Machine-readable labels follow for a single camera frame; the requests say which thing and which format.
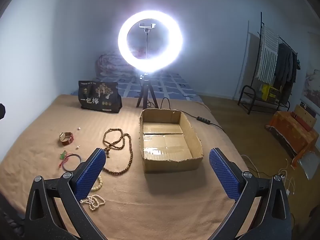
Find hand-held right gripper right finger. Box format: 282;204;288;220
209;147;293;240

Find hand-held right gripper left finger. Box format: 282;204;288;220
24;148;108;240

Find cream bead bracelet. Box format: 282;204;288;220
90;175;103;192

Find blue bangle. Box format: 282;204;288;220
62;154;82;172

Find brown wooden bead necklace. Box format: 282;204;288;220
102;128;134;175

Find white pearl necklace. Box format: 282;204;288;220
80;194;106;212

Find red string with green pendant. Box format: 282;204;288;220
59;150;80;168

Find cardboard box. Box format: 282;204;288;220
139;108;203;173

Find black printed bag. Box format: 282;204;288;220
78;80;123;112

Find orange cloth-covered box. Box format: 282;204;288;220
265;104;320;167

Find silver foil sheet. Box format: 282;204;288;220
301;151;320;180

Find yellow box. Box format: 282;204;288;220
261;84;279;100

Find dark cloth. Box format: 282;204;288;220
0;197;27;240

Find blue patterned bedsheet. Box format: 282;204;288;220
71;71;204;103

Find black tripod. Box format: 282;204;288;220
136;72;159;108

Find dark hanging clothes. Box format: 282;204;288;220
274;44;300;95

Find black clothes rack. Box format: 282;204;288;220
237;12;299;115

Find phone holder clamp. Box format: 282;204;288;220
139;22;157;60

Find black cable with inline controller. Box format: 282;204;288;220
147;97;225;132

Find white power strip with cables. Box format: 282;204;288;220
241;154;296;196

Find wall poster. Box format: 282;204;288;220
301;62;320;105

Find white ring light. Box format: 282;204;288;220
118;10;183;72

